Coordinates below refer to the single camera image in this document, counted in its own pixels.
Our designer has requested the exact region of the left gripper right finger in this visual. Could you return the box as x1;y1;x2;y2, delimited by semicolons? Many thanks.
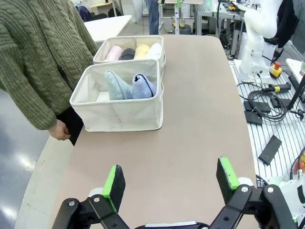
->
209;156;298;229

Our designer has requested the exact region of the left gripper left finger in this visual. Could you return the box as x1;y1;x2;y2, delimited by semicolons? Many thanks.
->
51;164;134;229

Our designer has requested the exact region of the pale teal cone towel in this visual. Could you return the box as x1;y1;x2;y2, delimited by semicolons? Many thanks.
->
104;70;133;101

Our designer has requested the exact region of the lavender blue cone towel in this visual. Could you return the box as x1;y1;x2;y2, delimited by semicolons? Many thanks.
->
131;73;157;100

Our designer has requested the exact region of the dark grey towel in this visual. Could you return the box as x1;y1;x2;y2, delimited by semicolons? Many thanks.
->
118;48;136;61

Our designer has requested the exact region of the pink towel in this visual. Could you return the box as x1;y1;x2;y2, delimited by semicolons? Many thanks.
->
104;45;123;62

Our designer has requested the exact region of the yellow towel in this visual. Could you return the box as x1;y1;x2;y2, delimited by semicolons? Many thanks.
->
133;43;151;60

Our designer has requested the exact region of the white towel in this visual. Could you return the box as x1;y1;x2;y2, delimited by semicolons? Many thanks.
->
145;42;163;60

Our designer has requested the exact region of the person's right forearm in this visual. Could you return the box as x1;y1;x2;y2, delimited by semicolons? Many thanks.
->
7;78;58;131

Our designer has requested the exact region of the aluminium profile robot base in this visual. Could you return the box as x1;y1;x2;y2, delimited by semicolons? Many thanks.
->
228;58;305;179

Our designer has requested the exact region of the person's right hand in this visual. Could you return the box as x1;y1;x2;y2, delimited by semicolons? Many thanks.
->
48;118;71;141

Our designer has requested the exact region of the black flat box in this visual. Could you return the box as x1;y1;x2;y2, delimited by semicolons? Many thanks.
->
258;135;283;167
244;111;264;125
243;101;272;113

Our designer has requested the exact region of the beige fabric storage bin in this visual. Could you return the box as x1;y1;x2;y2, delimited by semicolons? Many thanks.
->
69;59;164;133
92;35;167;72

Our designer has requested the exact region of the black tripod pole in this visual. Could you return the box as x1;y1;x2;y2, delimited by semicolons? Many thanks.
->
287;76;305;111

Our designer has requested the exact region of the yellow emergency stop box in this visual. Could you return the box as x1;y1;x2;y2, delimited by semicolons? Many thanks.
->
269;61;284;79

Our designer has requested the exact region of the person in green knit sweater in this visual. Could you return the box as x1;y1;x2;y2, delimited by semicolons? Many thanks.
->
0;0;100;146

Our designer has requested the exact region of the white side table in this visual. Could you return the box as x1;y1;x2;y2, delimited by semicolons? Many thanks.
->
83;15;132;43

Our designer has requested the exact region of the black hanging jacket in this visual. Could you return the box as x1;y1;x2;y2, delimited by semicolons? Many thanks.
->
276;0;300;48

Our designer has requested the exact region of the bystander in blue jeans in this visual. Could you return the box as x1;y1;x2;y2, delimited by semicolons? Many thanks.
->
145;0;160;35

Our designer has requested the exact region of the coiled black cable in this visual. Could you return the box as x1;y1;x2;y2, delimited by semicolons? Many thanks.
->
247;89;288;120

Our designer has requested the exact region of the black handle with yellow band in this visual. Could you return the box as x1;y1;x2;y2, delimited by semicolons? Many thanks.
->
262;82;292;93

